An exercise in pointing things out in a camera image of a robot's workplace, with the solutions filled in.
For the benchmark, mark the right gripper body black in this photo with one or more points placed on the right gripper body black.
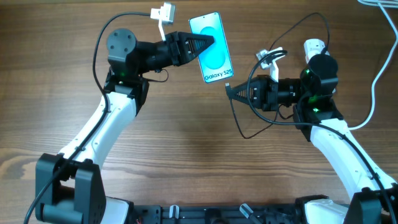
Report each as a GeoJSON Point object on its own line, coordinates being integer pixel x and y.
{"type": "Point", "coordinates": [266, 93]}

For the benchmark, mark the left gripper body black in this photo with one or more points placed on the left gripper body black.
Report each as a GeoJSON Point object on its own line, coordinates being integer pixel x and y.
{"type": "Point", "coordinates": [179, 48]}

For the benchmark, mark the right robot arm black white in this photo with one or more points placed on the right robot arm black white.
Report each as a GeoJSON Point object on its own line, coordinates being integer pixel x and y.
{"type": "Point", "coordinates": [372, 192]}

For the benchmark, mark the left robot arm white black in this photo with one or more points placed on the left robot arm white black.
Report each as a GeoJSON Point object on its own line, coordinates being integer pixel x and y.
{"type": "Point", "coordinates": [68, 186]}

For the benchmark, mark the white USB charger plug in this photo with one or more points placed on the white USB charger plug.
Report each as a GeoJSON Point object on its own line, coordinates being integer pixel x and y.
{"type": "Point", "coordinates": [313, 47]}

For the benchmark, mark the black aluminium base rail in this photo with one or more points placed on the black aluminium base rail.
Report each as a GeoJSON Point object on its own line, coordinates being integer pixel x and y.
{"type": "Point", "coordinates": [174, 214]}

